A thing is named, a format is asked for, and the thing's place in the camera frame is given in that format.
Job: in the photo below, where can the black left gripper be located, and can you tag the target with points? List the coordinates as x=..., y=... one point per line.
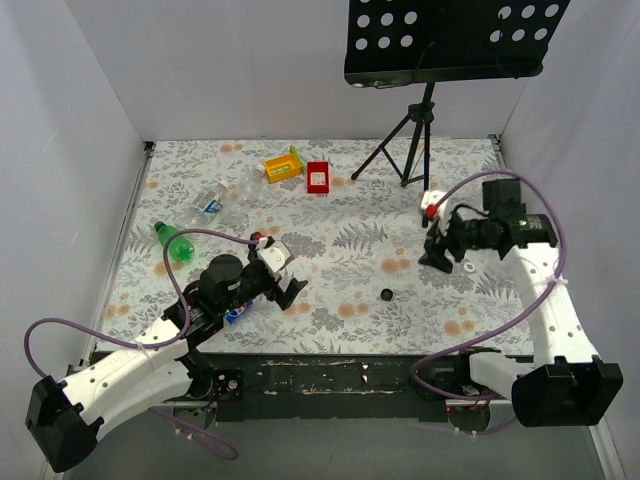
x=275, y=284

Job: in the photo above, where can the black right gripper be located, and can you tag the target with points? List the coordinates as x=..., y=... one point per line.
x=447, y=242

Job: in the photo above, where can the clear bottle blue cap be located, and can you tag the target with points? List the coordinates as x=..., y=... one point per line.
x=233, y=315

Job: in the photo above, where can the black bottle cap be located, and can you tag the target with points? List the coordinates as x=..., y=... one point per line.
x=386, y=294

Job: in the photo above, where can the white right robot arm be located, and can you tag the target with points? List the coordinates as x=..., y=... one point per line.
x=567, y=383

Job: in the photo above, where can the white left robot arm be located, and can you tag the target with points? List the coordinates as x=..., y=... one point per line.
x=196, y=317

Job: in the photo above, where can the large clear crumpled bottle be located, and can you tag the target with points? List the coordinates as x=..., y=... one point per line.
x=200, y=225

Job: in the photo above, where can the clear bottle green-blue label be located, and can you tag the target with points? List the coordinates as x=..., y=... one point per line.
x=209, y=201

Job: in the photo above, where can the green plastic bottle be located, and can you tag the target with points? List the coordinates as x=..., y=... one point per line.
x=180, y=249

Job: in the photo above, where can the yellow plastic bin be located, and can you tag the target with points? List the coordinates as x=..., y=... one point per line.
x=283, y=167

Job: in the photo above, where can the red plastic bin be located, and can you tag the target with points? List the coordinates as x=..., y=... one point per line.
x=318, y=181

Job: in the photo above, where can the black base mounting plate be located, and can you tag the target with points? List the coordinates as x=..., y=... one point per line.
x=243, y=387

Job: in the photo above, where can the green plastic bin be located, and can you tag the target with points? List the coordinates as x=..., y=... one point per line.
x=297, y=155

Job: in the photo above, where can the black music stand tripod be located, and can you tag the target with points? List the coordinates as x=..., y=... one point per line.
x=392, y=44

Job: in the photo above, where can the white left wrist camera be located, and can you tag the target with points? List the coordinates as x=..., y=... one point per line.
x=274, y=254

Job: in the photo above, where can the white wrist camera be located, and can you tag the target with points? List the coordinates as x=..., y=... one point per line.
x=435, y=205
x=274, y=254

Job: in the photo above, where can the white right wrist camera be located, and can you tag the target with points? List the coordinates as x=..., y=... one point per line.
x=435, y=205

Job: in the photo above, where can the aluminium frame rail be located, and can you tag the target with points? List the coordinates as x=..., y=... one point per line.
x=68, y=417

